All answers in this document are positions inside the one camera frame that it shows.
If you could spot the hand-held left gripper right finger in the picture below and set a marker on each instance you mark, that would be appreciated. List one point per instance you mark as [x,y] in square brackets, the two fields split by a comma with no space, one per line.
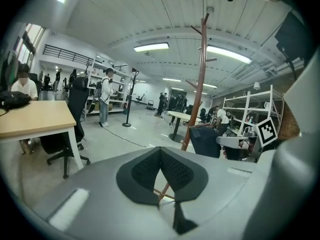
[197,181]

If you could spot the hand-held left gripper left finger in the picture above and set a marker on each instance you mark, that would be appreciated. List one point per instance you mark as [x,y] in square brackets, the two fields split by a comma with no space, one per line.
[125,179]

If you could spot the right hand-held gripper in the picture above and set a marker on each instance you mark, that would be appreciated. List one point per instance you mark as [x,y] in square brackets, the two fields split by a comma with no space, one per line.
[267,132]

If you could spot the brown wooden coat rack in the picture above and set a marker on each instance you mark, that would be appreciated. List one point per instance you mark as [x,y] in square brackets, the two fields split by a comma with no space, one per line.
[201,66]

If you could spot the black metal coat rack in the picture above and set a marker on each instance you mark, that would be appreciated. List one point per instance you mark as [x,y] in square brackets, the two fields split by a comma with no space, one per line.
[130,94]

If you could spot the white metal shelf unit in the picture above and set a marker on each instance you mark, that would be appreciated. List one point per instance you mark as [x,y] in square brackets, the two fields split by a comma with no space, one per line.
[250,104]
[100,76]

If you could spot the round white table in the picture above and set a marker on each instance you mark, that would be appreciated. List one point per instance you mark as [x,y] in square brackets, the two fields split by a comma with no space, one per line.
[178,114]

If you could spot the white table lamp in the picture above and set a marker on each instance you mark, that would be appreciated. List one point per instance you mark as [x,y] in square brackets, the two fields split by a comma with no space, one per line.
[256,85]

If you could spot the black office chair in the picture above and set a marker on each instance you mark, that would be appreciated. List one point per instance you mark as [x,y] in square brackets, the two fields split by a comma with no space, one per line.
[76,109]

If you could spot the light wooden desk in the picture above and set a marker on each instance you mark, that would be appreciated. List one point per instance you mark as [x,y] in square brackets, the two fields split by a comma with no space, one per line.
[30,116]

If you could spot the black box device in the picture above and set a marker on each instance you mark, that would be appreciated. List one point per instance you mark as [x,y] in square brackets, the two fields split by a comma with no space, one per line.
[290,39]

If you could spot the black backpack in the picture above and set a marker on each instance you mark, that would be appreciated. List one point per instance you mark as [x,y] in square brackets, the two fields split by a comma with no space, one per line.
[13,99]

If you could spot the black metal railing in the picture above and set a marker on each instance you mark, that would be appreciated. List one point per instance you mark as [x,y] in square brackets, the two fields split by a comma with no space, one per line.
[65,52]

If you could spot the dark computer monitor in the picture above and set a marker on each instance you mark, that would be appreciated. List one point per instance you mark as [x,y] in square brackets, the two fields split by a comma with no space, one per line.
[8,71]

